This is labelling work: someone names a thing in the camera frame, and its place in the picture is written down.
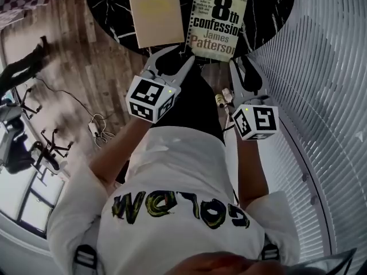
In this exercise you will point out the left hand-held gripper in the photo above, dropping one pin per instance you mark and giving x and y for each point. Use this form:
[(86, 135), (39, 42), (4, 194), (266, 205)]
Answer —
[(146, 93)]

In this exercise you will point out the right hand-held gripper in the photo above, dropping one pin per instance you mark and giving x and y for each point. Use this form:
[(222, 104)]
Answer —
[(266, 117)]

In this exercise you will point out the plain beige book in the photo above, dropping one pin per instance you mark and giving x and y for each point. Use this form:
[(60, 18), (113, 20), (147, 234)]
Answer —
[(156, 14)]

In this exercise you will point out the grey book with black lettering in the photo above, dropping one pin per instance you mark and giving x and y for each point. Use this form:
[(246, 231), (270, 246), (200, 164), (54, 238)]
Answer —
[(218, 24)]

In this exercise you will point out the person's left forearm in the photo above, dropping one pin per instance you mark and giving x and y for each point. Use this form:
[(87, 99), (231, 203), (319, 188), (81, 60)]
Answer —
[(120, 156)]

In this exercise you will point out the person's right forearm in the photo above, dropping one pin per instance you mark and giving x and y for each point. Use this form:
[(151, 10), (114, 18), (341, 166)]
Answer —
[(252, 170)]

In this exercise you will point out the person's beige shoe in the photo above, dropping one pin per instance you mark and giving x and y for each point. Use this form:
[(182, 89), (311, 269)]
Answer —
[(223, 97)]

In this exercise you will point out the person's black trousers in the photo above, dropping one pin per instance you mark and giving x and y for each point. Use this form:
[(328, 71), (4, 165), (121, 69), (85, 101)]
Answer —
[(195, 105)]

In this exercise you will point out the round black marble table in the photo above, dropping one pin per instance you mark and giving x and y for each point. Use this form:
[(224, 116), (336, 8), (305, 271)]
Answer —
[(266, 7)]

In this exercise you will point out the white power strip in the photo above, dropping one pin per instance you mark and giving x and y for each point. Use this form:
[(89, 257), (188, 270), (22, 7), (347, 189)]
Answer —
[(93, 127)]

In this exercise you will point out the black office chair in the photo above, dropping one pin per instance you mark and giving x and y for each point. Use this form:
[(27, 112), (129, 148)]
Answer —
[(54, 146), (28, 105)]

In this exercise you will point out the person's white printed t-shirt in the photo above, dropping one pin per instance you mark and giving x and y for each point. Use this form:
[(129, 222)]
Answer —
[(177, 211)]

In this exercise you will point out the person's face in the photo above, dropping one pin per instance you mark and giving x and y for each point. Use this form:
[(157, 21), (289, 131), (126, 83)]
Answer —
[(223, 266)]

